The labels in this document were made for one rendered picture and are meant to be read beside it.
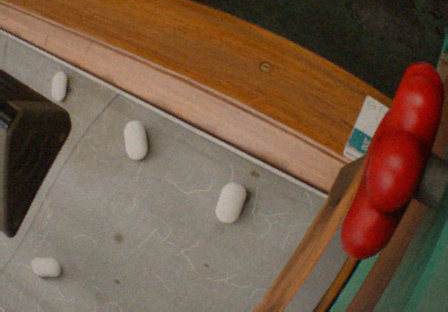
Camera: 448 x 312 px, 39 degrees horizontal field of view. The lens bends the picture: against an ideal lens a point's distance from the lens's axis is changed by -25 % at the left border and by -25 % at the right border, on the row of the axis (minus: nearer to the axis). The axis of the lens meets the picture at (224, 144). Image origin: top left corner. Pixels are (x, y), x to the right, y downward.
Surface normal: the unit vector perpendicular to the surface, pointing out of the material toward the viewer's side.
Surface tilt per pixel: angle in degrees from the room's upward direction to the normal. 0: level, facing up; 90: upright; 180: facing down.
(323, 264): 0
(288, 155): 45
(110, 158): 0
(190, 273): 0
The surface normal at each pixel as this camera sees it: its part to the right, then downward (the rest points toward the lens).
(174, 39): 0.02, -0.47
